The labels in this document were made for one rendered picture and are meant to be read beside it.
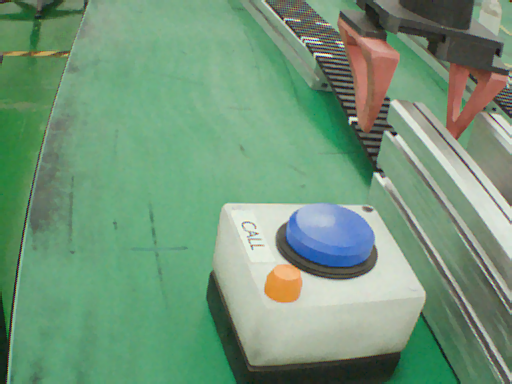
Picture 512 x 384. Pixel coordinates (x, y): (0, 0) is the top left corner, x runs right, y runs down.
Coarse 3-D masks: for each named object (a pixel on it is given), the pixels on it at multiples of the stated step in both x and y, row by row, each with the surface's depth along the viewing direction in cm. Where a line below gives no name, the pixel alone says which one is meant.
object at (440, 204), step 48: (384, 144) 47; (432, 144) 41; (480, 144) 48; (384, 192) 47; (432, 192) 41; (480, 192) 37; (432, 240) 41; (480, 240) 36; (432, 288) 40; (480, 288) 35; (480, 336) 35
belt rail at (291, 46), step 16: (240, 0) 89; (256, 0) 83; (256, 16) 83; (272, 16) 78; (272, 32) 78; (288, 32) 73; (288, 48) 73; (304, 48) 69; (304, 64) 70; (320, 80) 67
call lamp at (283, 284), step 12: (288, 264) 32; (276, 276) 31; (288, 276) 31; (300, 276) 31; (264, 288) 31; (276, 288) 31; (288, 288) 31; (300, 288) 31; (276, 300) 31; (288, 300) 31
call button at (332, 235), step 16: (304, 208) 35; (320, 208) 35; (336, 208) 36; (288, 224) 34; (304, 224) 34; (320, 224) 34; (336, 224) 34; (352, 224) 35; (288, 240) 34; (304, 240) 33; (320, 240) 33; (336, 240) 33; (352, 240) 33; (368, 240) 34; (304, 256) 33; (320, 256) 33; (336, 256) 33; (352, 256) 33; (368, 256) 34
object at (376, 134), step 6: (354, 126) 58; (372, 126) 58; (354, 132) 58; (360, 132) 58; (372, 132) 58; (378, 132) 58; (390, 132) 58; (396, 132) 59; (360, 138) 57; (366, 138) 57; (372, 138) 57; (378, 138) 57
